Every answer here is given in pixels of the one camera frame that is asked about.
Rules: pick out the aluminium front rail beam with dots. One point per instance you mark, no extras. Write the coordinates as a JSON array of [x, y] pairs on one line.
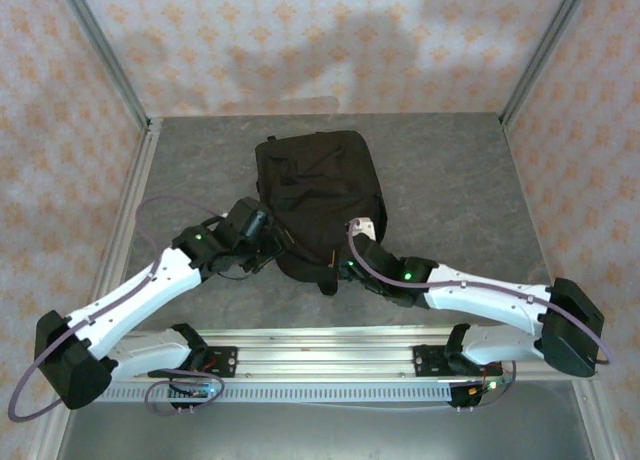
[[325, 355]]

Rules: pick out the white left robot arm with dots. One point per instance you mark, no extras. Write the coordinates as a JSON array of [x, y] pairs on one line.
[[140, 295]]

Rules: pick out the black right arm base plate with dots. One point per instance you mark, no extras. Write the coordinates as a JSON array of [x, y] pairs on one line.
[[427, 360]]

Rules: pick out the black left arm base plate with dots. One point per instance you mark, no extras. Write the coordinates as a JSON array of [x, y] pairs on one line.
[[225, 362]]

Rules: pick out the small green circuit board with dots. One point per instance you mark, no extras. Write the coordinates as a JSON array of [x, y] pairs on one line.
[[200, 391], [492, 386]]

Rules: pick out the grey metal panel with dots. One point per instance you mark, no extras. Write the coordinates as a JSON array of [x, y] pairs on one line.
[[300, 435]]

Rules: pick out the aluminium side rail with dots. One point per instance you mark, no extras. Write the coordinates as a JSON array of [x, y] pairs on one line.
[[127, 220], [534, 220]]

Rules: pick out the black backpack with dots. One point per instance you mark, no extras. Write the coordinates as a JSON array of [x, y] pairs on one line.
[[320, 190]]

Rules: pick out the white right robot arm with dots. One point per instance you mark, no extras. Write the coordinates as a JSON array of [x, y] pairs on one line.
[[480, 300]]

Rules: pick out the aluminium frame post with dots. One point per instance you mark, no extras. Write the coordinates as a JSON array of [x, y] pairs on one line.
[[100, 45], [547, 45], [45, 440], [600, 430]]

